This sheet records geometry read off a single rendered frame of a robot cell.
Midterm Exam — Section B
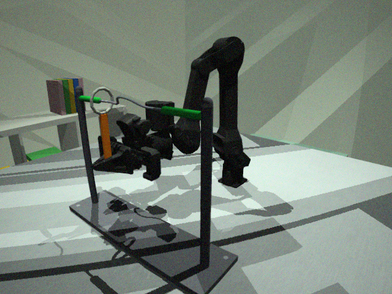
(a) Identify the grey loop with orange handle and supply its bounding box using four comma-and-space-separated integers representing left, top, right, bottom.
90, 87, 114, 159

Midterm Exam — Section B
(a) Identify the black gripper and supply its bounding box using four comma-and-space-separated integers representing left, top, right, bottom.
91, 135, 161, 181

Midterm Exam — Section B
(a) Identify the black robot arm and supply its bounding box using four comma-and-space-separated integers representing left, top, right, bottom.
116, 36, 251, 188

